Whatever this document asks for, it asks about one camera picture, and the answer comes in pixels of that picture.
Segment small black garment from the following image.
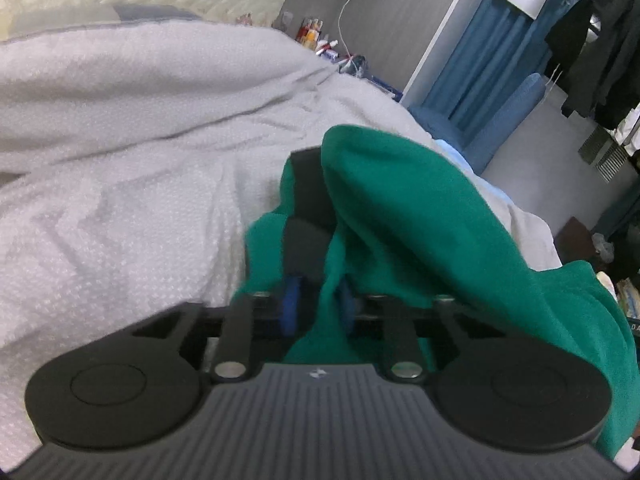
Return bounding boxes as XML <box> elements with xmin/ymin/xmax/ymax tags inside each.
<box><xmin>544</xmin><ymin>0</ymin><xmax>596</xmax><ymax>68</ymax></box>

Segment blue crate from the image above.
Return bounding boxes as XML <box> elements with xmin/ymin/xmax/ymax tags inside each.
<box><xmin>367</xmin><ymin>76</ymin><xmax>405</xmax><ymax>105</ymax></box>

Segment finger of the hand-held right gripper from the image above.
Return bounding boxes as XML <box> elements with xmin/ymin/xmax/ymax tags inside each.
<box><xmin>282</xmin><ymin>146</ymin><xmax>335</xmax><ymax>282</ymax></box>

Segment large black coat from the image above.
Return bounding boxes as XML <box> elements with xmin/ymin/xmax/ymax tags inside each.
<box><xmin>560</xmin><ymin>0</ymin><xmax>640</xmax><ymax>131</ymax></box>

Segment brown box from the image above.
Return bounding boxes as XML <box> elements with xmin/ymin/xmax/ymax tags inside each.
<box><xmin>554</xmin><ymin>216</ymin><xmax>603</xmax><ymax>263</ymax></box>

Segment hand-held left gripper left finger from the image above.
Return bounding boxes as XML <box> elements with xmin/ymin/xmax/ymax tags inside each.
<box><xmin>132</xmin><ymin>275</ymin><xmax>302</xmax><ymax>383</ymax></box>

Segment grey ribbed vent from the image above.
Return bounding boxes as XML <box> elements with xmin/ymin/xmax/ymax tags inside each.
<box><xmin>579</xmin><ymin>127</ymin><xmax>632</xmax><ymax>183</ymax></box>

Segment white folded clothes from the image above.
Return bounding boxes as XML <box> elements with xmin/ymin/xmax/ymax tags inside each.
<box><xmin>611</xmin><ymin>105</ymin><xmax>640</xmax><ymax>158</ymax></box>

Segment group of toiletry bottles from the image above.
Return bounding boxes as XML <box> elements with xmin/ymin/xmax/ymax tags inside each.
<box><xmin>294</xmin><ymin>16</ymin><xmax>346</xmax><ymax>61</ymax></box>

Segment white cable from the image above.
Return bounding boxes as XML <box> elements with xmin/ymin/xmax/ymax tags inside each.
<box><xmin>336</xmin><ymin>0</ymin><xmax>363</xmax><ymax>58</ymax></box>

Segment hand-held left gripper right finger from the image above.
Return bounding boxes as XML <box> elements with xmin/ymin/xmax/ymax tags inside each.
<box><xmin>339</xmin><ymin>282</ymin><xmax>503</xmax><ymax>383</ymax></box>

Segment grey pillow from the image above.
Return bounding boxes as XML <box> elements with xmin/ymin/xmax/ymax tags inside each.
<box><xmin>112</xmin><ymin>4</ymin><xmax>206</xmax><ymax>23</ymax></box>

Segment blue curtain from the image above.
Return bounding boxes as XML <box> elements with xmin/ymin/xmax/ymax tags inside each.
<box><xmin>422</xmin><ymin>0</ymin><xmax>591</xmax><ymax>126</ymax></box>

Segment green hoodie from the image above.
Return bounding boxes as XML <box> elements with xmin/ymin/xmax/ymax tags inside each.
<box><xmin>232</xmin><ymin>124</ymin><xmax>636</xmax><ymax>466</ymax></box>

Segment white textured blanket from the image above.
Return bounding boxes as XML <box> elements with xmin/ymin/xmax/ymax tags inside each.
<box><xmin>0</xmin><ymin>20</ymin><xmax>563</xmax><ymax>456</ymax></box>

